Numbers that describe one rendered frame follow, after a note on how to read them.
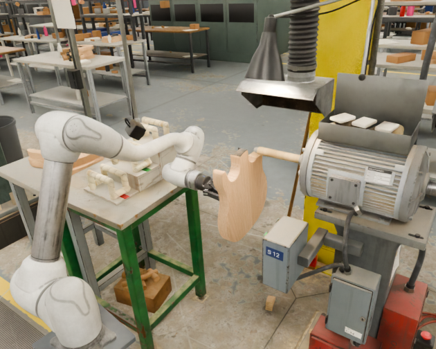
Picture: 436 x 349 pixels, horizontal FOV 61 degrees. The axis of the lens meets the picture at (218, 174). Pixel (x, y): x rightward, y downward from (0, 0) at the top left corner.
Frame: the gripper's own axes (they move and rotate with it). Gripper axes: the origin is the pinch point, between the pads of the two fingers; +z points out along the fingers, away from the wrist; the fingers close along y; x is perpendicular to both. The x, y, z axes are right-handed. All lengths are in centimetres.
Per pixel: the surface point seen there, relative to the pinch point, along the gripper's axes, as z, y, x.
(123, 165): -71, 2, -4
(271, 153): 13.2, -6.1, 19.8
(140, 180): -55, 6, -6
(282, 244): 34.4, 28.1, 10.2
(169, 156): -54, -16, -4
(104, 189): -72, 16, -10
